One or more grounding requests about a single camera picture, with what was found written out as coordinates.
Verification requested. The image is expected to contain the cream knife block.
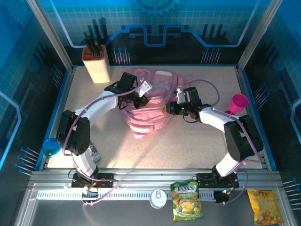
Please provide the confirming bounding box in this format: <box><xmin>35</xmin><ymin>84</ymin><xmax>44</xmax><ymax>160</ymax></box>
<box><xmin>81</xmin><ymin>44</ymin><xmax>111</xmax><ymax>84</ymax></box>

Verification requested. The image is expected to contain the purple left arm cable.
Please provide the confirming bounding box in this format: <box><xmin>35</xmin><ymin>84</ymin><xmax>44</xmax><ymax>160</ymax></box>
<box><xmin>61</xmin><ymin>80</ymin><xmax>142</xmax><ymax>214</ymax></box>

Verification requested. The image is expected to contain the pink student backpack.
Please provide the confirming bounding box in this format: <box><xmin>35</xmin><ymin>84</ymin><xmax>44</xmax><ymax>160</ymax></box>
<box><xmin>119</xmin><ymin>67</ymin><xmax>192</xmax><ymax>140</ymax></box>

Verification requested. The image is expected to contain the black knife handle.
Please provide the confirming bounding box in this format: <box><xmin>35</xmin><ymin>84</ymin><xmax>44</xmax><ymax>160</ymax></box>
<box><xmin>94</xmin><ymin>39</ymin><xmax>104</xmax><ymax>57</ymax></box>
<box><xmin>86</xmin><ymin>42</ymin><xmax>95</xmax><ymax>58</ymax></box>

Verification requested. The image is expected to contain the blue green plastic bowl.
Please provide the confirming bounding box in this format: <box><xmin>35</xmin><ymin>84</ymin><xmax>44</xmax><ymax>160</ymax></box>
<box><xmin>42</xmin><ymin>138</ymin><xmax>63</xmax><ymax>158</ymax></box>

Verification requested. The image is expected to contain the white slotted cable duct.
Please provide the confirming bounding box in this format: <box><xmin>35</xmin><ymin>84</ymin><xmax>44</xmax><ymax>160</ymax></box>
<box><xmin>37</xmin><ymin>190</ymin><xmax>216</xmax><ymax>201</ymax></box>

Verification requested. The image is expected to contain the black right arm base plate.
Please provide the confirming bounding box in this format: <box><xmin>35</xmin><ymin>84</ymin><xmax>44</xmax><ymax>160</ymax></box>
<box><xmin>196</xmin><ymin>173</ymin><xmax>239</xmax><ymax>189</ymax></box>

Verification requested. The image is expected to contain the yellow snack bag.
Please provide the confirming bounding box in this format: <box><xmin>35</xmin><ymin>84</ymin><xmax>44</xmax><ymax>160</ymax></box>
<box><xmin>246</xmin><ymin>188</ymin><xmax>285</xmax><ymax>226</ymax></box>

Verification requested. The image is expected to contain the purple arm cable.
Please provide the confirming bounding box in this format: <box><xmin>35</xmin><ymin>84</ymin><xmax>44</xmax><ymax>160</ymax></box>
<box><xmin>61</xmin><ymin>80</ymin><xmax>142</xmax><ymax>214</ymax></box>
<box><xmin>183</xmin><ymin>79</ymin><xmax>263</xmax><ymax>206</ymax></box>

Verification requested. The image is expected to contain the green Fox's candy bag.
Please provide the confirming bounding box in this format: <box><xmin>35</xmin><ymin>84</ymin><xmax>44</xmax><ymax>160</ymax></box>
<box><xmin>170</xmin><ymin>179</ymin><xmax>204</xmax><ymax>222</ymax></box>

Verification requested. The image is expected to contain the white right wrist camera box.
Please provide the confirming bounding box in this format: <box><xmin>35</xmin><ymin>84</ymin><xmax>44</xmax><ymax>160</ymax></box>
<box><xmin>176</xmin><ymin>88</ymin><xmax>187</xmax><ymax>105</ymax></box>

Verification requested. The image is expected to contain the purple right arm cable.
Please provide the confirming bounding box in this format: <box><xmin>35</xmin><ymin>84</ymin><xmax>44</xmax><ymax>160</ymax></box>
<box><xmin>183</xmin><ymin>79</ymin><xmax>263</xmax><ymax>206</ymax></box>

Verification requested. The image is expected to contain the white striped drink can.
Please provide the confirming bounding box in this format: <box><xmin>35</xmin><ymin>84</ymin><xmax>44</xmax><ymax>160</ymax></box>
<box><xmin>88</xmin><ymin>142</ymin><xmax>101</xmax><ymax>163</ymax></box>

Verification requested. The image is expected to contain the white can lid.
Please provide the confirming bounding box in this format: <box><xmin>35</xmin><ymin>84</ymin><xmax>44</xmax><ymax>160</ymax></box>
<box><xmin>149</xmin><ymin>189</ymin><xmax>167</xmax><ymax>209</ymax></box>

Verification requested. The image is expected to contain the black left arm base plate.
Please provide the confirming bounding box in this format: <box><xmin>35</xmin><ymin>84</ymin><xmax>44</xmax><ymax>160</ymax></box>
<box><xmin>71</xmin><ymin>173</ymin><xmax>118</xmax><ymax>189</ymax></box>

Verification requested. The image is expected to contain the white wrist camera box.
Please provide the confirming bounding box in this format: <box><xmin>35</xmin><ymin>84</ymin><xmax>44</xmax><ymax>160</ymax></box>
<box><xmin>176</xmin><ymin>88</ymin><xmax>187</xmax><ymax>105</ymax></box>
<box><xmin>137</xmin><ymin>81</ymin><xmax>153</xmax><ymax>97</ymax></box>

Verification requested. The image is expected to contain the aluminium cage frame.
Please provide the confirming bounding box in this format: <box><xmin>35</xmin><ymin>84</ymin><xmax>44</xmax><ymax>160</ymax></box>
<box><xmin>14</xmin><ymin>0</ymin><xmax>301</xmax><ymax>226</ymax></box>

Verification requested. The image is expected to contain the pink plastic goblet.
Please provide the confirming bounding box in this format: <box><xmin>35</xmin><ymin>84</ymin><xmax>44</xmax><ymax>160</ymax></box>
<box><xmin>224</xmin><ymin>94</ymin><xmax>249</xmax><ymax>116</ymax></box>

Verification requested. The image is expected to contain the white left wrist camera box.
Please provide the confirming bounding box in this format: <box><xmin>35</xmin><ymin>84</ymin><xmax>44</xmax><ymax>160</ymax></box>
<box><xmin>137</xmin><ymin>81</ymin><xmax>153</xmax><ymax>97</ymax></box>

